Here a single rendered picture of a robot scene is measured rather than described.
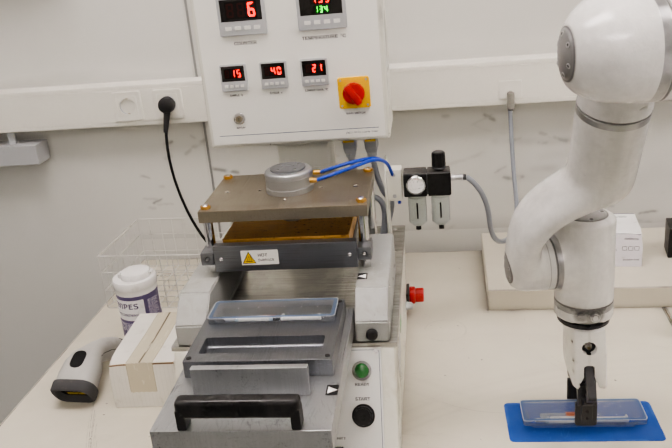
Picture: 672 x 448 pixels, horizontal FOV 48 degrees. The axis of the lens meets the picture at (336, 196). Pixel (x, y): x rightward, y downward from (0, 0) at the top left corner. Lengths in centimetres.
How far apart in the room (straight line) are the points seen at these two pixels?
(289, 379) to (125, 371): 49
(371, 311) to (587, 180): 36
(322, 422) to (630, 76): 51
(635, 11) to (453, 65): 99
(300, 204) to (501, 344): 51
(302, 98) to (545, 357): 64
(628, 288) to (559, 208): 60
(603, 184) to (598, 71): 31
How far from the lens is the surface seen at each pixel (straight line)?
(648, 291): 163
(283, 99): 136
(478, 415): 130
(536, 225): 105
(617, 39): 73
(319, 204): 119
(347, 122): 136
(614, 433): 129
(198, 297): 121
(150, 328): 149
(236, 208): 121
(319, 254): 120
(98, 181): 202
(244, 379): 98
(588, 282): 113
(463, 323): 156
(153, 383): 140
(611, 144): 98
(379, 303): 114
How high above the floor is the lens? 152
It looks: 19 degrees down
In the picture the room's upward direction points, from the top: 5 degrees counter-clockwise
